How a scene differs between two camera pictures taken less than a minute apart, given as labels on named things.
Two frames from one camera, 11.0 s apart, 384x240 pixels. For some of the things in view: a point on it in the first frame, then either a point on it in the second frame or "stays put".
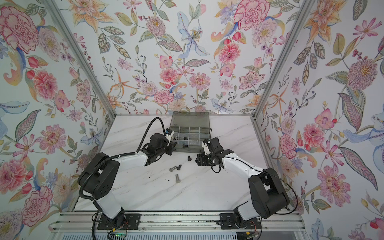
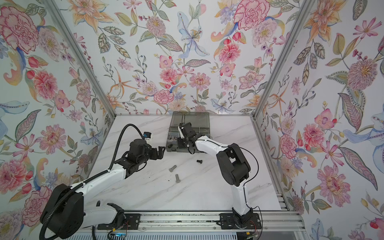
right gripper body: (206, 160) -> (183, 143)
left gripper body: (167, 149) -> (148, 155)
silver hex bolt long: (177, 179) stays put
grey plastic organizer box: (190, 129) stays put
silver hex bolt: (170, 169) stays put
